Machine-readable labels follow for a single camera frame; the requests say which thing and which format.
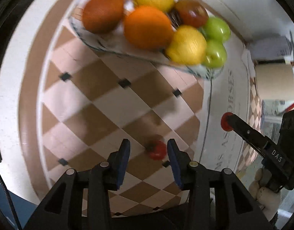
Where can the small red tomato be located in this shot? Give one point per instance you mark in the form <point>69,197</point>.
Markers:
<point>156,150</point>
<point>224,122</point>

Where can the green apple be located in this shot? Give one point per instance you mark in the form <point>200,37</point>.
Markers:
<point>217,29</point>
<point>216,55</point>

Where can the dark red apple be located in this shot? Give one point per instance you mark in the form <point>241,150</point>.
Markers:
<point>191,13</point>

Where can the checkered counter mat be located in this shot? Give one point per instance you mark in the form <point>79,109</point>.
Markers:
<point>77,105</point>

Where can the green apple front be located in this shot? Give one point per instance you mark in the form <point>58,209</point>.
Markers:
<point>216,55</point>

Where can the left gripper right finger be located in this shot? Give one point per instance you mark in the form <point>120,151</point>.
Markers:
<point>179,162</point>

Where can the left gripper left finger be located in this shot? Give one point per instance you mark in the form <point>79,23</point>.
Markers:
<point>118,162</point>

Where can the cream utensil holder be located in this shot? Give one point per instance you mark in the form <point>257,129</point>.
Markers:
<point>274,82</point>

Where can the silver spray can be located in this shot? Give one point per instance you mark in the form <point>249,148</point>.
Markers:
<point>270,48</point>

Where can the white patterned fruit plate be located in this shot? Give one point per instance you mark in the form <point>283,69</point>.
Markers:
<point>115,42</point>

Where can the white folded tissue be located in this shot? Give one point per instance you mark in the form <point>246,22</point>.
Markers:
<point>246,58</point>

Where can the green apple back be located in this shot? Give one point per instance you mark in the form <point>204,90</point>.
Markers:
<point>217,29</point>

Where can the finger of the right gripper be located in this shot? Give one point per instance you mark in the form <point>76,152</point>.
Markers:
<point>263,145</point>

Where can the white gloved hand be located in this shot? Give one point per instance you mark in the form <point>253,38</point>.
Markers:
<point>268,200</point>

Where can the dark orange front left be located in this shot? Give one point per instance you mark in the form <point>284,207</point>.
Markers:
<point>102,16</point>

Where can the orange front middle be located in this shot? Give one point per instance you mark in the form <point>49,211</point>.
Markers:
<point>148,28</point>

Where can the yellow lemon front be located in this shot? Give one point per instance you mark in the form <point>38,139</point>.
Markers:
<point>188,46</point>

